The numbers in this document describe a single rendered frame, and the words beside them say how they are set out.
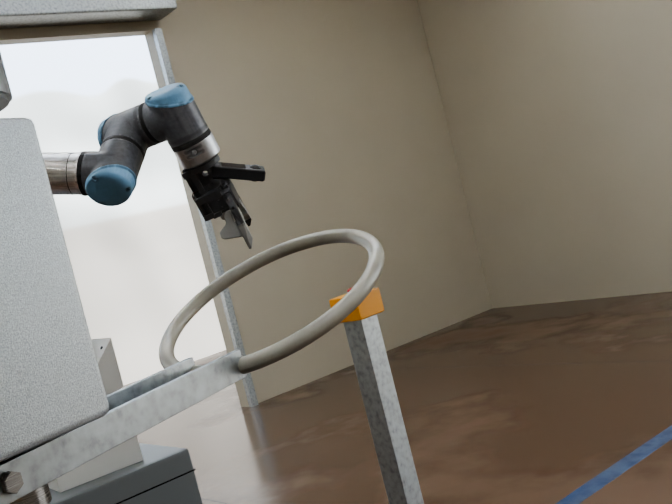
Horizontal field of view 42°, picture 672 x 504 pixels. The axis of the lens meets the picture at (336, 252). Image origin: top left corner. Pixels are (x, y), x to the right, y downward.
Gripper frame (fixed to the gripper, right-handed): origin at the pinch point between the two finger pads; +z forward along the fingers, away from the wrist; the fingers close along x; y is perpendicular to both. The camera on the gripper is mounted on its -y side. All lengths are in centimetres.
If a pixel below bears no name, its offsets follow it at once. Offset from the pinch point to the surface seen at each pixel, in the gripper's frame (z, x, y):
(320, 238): 5.0, 5.9, -13.4
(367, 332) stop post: 66, -63, -9
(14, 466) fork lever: -14, 84, 29
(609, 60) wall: 171, -535, -265
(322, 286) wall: 241, -518, 38
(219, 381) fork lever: 4, 51, 10
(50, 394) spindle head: -19, 80, 22
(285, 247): 4.9, 1.9, -5.3
